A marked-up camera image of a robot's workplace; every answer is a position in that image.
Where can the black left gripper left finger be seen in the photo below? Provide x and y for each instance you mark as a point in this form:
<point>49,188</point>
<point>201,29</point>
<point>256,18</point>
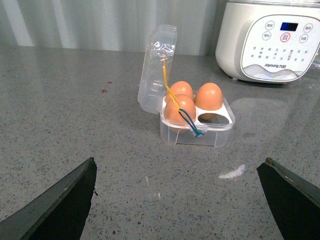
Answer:
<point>59,213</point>

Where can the brown egg back right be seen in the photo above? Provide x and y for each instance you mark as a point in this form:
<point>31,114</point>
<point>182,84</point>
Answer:
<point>209,97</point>

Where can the brown egg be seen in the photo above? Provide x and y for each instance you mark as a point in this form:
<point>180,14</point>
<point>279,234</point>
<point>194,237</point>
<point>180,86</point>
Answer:
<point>172,115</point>
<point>182,88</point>
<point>209,97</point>

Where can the white Joyoung cooker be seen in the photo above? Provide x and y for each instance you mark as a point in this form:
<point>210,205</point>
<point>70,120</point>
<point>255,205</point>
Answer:
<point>268,41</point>

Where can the brown egg back left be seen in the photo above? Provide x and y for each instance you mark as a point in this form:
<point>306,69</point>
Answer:
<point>182,88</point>

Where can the blue rubber band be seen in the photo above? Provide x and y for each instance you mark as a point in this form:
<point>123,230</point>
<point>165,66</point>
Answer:
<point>187,118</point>

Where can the brown egg front left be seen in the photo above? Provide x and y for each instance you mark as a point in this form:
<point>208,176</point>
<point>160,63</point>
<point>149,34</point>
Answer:
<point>172,115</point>

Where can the yellow rubber band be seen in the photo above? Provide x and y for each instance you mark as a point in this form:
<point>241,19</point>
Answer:
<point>165,79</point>

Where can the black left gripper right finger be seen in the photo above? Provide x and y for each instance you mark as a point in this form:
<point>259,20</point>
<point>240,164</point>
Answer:
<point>294,202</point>

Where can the clear plastic egg box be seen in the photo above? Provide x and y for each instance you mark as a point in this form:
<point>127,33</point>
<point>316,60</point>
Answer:
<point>204,127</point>

